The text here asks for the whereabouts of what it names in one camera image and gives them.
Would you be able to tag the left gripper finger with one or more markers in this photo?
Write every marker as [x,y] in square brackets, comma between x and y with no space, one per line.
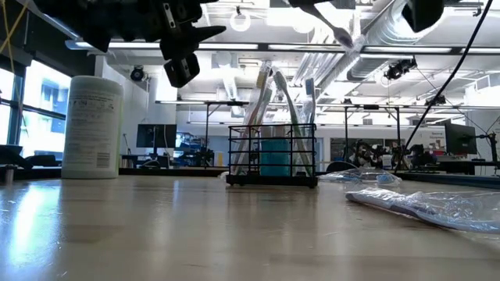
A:
[205,33]

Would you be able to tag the white green toothbrush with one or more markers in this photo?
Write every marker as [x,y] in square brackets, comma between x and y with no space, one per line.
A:
[341,36]

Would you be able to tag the blue toothbrush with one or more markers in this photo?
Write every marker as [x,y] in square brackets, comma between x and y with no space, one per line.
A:
[384,178]

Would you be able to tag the purple toothbrush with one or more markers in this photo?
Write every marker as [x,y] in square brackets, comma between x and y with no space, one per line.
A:
[410,210]

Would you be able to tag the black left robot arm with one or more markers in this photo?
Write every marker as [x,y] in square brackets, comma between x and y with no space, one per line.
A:
[97,19]

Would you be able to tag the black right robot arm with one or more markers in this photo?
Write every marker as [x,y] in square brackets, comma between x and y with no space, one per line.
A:
[423,13]

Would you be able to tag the long ceiling light bar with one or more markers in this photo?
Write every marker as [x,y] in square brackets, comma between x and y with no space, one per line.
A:
[234,46]

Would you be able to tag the black computer monitor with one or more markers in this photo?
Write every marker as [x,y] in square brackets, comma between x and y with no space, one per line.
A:
[461,138]
[156,136]

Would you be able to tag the black ceiling spotlight cluster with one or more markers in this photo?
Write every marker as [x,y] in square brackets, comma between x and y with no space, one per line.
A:
[398,68]

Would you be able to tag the white wipes canister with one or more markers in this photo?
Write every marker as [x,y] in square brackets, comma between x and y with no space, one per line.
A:
[91,125]

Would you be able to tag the large window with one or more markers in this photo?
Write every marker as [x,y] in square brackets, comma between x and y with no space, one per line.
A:
[43,97]

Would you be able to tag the black background robot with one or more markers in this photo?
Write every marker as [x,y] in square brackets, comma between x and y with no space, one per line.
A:
[367,152]

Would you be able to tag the person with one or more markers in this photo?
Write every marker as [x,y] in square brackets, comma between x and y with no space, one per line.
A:
[422,154]

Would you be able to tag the black stand pole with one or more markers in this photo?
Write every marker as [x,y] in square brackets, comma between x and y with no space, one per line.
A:
[494,152]

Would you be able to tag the black metal frame stand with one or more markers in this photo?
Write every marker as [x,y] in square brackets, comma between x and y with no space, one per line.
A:
[371,106]
[234,103]

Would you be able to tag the black aluminium table frame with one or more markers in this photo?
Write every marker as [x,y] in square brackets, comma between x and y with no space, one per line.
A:
[176,171]

